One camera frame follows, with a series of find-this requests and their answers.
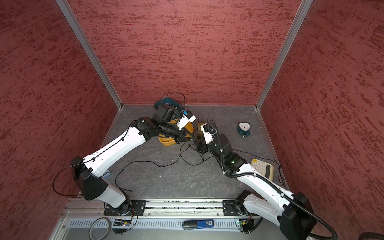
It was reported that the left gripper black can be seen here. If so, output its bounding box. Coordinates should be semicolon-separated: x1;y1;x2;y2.
159;121;196;144

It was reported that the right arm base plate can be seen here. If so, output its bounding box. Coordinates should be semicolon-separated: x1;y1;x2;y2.
222;200;243;216

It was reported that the aluminium rail frame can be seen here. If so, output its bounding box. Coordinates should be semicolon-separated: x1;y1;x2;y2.
61;198;237;219

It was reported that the black cable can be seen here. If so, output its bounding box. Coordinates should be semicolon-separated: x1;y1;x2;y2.
113;131;284;193

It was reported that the teal kitchen scale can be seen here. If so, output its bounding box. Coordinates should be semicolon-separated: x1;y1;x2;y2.
237;122;251;137

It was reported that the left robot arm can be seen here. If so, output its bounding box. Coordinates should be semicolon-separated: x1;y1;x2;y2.
71;104;196;216

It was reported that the yellow plastic tray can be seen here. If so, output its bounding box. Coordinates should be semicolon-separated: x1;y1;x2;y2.
158;123;194;147

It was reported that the right corner aluminium profile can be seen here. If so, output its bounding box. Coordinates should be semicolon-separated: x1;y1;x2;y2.
256;0;313;111

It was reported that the teal plastic tray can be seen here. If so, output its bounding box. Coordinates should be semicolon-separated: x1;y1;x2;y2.
154;97;183;110

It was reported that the grey cable spool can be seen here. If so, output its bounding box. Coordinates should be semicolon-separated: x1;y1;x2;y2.
196;115;207;143

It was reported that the blue black handheld device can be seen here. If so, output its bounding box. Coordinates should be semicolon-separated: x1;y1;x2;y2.
182;220;215;231

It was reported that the left corner aluminium profile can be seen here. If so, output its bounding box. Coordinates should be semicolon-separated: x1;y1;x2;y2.
56;0;124;110

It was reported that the beige calculator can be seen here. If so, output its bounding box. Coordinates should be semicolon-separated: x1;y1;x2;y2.
251;159;274;181

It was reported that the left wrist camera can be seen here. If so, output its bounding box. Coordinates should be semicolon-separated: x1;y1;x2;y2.
176;110;196;130

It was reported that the corner aluminium profile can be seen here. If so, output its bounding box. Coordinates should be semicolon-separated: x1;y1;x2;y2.
56;0;124;110
256;0;313;111

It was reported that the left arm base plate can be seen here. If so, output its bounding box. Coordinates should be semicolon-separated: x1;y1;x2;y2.
104;200;147;217

